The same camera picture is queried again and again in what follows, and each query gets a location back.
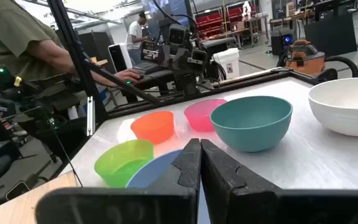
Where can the green translucent plastic bowl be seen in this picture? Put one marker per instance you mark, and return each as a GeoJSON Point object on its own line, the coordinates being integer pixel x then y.
{"type": "Point", "coordinates": [120, 161]}

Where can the black panel cart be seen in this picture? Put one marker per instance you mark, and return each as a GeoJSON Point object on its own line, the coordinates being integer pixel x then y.
{"type": "Point", "coordinates": [331, 34]}

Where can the white plastic bin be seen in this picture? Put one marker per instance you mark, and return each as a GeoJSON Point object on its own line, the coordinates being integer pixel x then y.
{"type": "Point", "coordinates": [227, 62]}

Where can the orange shop vacuum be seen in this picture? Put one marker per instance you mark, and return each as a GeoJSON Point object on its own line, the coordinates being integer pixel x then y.
{"type": "Point", "coordinates": [304, 59]}

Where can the black tripod stand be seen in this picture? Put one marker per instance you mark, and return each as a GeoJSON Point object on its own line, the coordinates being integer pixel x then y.
{"type": "Point", "coordinates": [73, 46]}

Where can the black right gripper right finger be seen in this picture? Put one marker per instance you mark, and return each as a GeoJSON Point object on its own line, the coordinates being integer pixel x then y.
{"type": "Point", "coordinates": [228, 193]}

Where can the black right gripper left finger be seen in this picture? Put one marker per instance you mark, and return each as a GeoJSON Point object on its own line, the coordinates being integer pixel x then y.
{"type": "Point", "coordinates": [182, 199]}

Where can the orange translucent plastic bowl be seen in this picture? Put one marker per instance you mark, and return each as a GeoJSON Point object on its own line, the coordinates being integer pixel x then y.
{"type": "Point", "coordinates": [152, 127]}

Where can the black machine with green light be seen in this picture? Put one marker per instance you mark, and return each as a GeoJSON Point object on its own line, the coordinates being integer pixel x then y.
{"type": "Point", "coordinates": [14, 93]}

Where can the teal plastic bowl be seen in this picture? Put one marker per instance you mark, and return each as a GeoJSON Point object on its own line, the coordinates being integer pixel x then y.
{"type": "Point", "coordinates": [250, 124]}

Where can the rack with red bins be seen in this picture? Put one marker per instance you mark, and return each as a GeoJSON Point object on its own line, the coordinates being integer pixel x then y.
{"type": "Point", "coordinates": [211, 21]}

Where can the person's hand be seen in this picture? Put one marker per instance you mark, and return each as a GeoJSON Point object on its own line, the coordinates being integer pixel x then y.
{"type": "Point", "coordinates": [127, 75]}

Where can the black table edge rail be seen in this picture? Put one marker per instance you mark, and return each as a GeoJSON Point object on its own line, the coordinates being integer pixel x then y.
{"type": "Point", "coordinates": [259, 79]}

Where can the pink translucent plastic bowl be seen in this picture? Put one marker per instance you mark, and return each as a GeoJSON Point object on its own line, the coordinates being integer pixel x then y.
{"type": "Point", "coordinates": [197, 115]}

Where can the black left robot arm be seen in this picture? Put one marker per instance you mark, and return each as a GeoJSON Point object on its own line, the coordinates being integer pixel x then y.
{"type": "Point", "coordinates": [186, 84]}

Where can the white bowl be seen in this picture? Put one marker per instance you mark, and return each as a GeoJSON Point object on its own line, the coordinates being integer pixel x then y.
{"type": "Point", "coordinates": [343, 105]}

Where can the blue plastic bowl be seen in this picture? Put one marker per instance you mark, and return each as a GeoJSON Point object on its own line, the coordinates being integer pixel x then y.
{"type": "Point", "coordinates": [154, 171]}

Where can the white and black device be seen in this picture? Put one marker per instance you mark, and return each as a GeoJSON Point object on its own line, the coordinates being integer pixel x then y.
{"type": "Point", "coordinates": [118, 57]}

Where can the black computer tower blue light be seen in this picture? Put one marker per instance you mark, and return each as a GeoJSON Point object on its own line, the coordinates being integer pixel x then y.
{"type": "Point", "coordinates": [281, 42]}

